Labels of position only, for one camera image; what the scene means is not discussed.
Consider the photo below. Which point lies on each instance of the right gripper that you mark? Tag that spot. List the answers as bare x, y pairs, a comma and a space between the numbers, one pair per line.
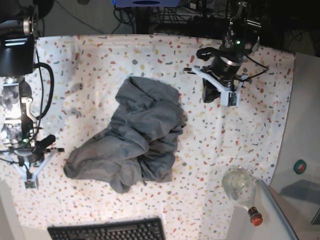
34, 154

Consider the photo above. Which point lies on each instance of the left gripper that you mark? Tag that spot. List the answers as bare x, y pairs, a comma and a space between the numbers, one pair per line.
210, 92

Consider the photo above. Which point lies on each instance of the grey t-shirt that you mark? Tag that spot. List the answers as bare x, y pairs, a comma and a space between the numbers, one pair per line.
139, 143

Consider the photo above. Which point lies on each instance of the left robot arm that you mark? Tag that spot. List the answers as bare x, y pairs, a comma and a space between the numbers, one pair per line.
241, 39

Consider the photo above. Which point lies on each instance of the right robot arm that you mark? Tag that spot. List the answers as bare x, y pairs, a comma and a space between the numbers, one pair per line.
18, 36

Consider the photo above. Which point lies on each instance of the clear bottle with red cap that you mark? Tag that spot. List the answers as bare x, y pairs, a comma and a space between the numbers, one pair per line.
240, 187

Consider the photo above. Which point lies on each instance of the terrazzo pattern table cloth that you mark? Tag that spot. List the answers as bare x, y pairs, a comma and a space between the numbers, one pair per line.
88, 72

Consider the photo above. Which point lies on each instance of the green tape roll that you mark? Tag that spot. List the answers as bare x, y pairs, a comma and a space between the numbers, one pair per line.
300, 167

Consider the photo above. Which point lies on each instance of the blue box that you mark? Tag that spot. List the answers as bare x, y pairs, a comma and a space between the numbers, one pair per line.
149, 3

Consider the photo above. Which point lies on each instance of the black keyboard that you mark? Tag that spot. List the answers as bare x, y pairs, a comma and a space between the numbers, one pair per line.
144, 229

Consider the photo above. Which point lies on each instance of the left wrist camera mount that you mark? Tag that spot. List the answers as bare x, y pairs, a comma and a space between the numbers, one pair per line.
229, 89

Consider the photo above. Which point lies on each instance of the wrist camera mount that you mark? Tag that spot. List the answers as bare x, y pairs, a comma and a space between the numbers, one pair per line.
29, 164
229, 89

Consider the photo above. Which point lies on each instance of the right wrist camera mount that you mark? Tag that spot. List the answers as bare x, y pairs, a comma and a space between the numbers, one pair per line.
29, 164

